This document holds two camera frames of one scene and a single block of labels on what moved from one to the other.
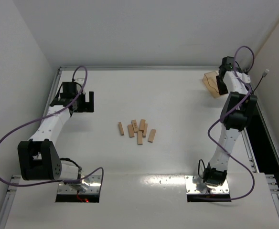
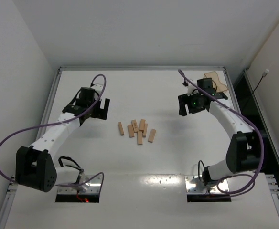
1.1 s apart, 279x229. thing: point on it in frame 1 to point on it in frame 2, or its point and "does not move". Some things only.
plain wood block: (131, 130) does not move
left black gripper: (82, 102) to (97, 111)
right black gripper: (220, 84) to (186, 100)
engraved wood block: (135, 126) does not move
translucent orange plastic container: (210, 82) does not move
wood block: (122, 131) does not move
